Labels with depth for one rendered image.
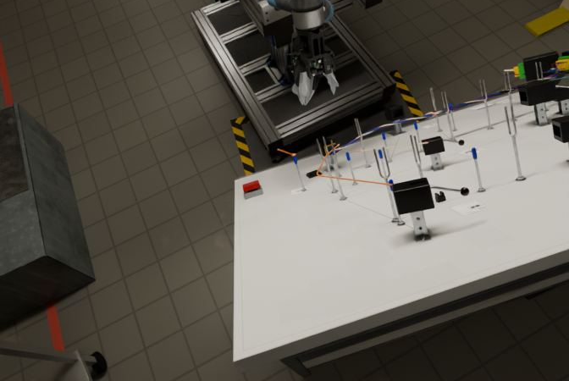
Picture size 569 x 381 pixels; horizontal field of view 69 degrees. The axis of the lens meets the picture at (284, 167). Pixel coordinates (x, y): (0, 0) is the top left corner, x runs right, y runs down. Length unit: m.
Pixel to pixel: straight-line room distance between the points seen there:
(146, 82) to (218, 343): 1.84
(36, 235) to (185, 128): 1.09
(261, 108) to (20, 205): 1.33
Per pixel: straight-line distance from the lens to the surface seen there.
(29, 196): 2.40
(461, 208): 0.80
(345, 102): 2.46
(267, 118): 2.43
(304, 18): 1.03
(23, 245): 2.29
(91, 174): 2.89
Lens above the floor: 2.18
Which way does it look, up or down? 61 degrees down
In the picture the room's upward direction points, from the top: 12 degrees counter-clockwise
